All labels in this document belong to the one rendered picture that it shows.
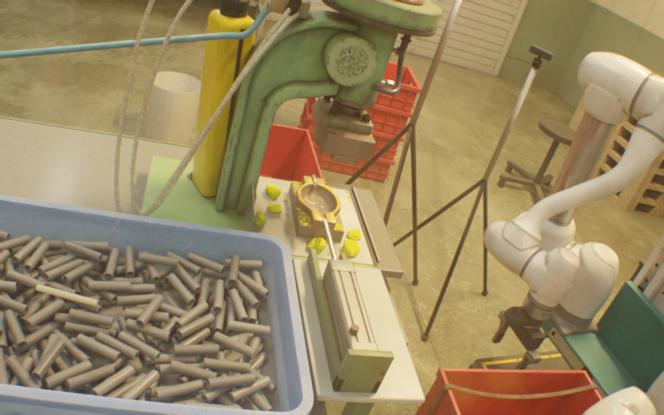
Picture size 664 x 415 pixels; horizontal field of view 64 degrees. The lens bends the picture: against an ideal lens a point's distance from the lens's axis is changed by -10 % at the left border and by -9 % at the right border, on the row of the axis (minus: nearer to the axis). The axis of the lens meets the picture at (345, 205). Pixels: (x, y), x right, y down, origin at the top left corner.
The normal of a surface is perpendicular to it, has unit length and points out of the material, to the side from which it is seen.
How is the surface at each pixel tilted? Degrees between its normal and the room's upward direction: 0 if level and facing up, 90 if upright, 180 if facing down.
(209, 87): 95
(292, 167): 90
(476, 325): 0
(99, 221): 81
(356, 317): 0
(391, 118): 90
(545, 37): 90
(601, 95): 105
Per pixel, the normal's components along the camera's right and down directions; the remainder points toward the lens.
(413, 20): 0.42, 0.57
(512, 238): -0.49, -0.26
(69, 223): 0.21, 0.42
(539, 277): -0.76, 0.11
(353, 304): 0.29, -0.82
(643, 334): -0.91, -0.06
